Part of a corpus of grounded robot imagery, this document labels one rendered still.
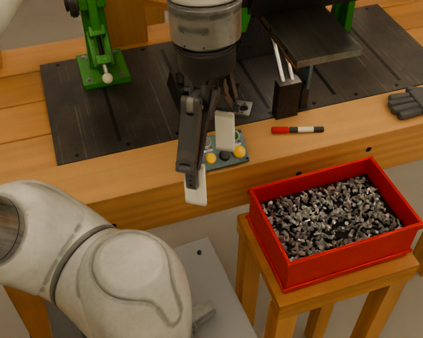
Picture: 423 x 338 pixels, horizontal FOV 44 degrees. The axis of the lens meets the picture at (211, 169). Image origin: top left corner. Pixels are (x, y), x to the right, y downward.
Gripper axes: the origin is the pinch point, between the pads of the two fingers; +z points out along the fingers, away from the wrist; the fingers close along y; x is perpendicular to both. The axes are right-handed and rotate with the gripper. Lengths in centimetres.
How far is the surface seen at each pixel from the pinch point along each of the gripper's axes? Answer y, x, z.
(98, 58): -51, -49, 11
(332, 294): -19, 19, 44
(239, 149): -37.6, -6.7, 22.8
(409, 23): -117, 28, 20
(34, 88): -49, -69, 22
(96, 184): -20.7, -35.6, 26.9
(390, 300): -32, 33, 57
